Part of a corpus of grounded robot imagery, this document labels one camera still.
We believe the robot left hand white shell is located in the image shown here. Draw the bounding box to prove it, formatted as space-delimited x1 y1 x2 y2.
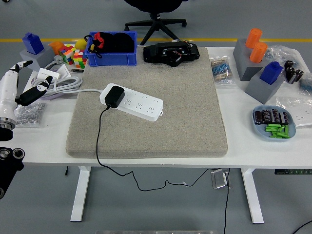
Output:
0 60 54 120

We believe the white flat box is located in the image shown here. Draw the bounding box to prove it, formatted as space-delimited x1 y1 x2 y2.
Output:
36 67 61 80

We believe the blue plastic bin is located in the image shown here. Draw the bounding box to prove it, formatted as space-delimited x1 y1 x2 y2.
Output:
86 31 138 67

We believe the pale blue plate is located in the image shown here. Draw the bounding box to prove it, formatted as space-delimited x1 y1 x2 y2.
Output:
252 104 297 143

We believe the orange plastic piece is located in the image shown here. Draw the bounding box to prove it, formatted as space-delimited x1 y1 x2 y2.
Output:
48 41 64 56

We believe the thin black plug cord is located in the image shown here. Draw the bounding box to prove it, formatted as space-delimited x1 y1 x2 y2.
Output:
96 106 215 192

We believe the black desk control panel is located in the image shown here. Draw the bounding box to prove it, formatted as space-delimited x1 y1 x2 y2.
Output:
274 168 312 176

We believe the black mechanical device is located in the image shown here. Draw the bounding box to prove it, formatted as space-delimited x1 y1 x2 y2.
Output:
142 40 200 68

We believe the colourful puzzle cube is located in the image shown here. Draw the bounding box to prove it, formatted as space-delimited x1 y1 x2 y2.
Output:
72 49 88 69
58 44 77 66

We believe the clear bag of metal nuts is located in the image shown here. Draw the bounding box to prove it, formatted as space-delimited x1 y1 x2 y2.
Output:
14 101 47 129

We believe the clear bag of resistors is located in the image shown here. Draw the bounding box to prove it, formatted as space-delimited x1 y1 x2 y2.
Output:
209 55 236 86

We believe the orange cylinder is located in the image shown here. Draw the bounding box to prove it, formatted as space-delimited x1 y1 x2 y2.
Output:
245 28 263 49
249 41 268 63

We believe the grey two-hole block holder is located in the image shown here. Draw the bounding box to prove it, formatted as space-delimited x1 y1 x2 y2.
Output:
233 38 269 81

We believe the yellow ball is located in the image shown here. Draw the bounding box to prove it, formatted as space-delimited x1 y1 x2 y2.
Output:
74 39 88 51

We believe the blue plastic block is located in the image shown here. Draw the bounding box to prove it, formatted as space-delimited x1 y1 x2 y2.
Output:
259 61 284 86
21 32 45 55

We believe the silver metal box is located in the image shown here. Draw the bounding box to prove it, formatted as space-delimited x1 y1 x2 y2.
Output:
210 168 231 190

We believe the black floor cable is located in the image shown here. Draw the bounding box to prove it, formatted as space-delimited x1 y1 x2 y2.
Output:
291 220 312 234
223 168 231 234

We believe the crumpled clear plastic bag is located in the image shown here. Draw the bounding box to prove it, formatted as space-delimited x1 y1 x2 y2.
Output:
264 45 302 64

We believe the white wall socket in bag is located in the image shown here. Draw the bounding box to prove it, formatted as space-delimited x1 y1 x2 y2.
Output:
275 96 312 128

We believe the pale lilac flat pad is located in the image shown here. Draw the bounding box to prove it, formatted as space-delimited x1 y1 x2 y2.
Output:
28 77 74 101

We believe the black plug adapter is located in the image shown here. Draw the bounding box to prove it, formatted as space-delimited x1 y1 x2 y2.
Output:
104 85 126 109

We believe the black drawstring pouch red trim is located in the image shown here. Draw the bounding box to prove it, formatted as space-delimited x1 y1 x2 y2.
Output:
84 31 136 59

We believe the white power strip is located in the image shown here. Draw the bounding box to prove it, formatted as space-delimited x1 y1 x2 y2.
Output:
99 83 164 122

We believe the bag of black capacitors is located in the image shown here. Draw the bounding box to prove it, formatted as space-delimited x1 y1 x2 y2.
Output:
284 60 304 85

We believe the clear bag of blue parts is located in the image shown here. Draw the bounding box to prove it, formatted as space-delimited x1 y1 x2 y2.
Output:
298 72 312 96

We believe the grey-brown mat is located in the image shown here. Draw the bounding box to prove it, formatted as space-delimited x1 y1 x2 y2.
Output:
65 47 229 159

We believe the black office chair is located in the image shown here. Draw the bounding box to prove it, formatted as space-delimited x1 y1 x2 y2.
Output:
123 0 188 46

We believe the white table leg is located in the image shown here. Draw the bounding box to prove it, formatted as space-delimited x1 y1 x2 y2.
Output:
240 168 265 224
70 166 92 222

